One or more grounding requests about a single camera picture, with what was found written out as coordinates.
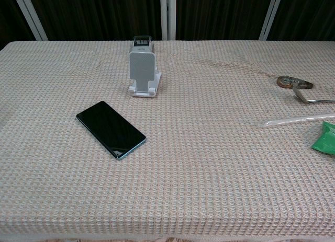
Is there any black smartphone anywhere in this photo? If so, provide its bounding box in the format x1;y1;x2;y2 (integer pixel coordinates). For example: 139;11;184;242
76;100;147;162

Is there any white phone stand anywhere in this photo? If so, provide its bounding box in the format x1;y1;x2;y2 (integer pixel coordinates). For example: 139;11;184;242
128;51;162;98

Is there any beige waffle tablecloth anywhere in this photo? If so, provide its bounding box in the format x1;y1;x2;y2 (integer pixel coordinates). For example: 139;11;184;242
0;40;335;242

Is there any white digital timer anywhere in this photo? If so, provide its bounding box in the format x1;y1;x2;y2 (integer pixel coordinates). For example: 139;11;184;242
131;35;154;52

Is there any black curtain panel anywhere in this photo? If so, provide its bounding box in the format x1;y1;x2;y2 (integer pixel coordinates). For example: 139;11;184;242
175;0;274;41
0;0;42;51
266;0;335;41
27;0;162;41

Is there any clear plastic straw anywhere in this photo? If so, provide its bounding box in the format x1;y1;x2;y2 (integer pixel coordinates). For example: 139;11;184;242
265;112;335;127

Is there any bent metal spoon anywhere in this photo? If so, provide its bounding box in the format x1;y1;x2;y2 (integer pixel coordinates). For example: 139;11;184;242
292;86;335;105

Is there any green snack packet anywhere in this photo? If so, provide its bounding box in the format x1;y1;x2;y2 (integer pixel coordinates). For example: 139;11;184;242
311;121;335;156

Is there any white frame post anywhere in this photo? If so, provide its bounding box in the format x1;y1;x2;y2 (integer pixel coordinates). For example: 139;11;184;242
12;0;49;41
160;0;177;41
259;0;285;41

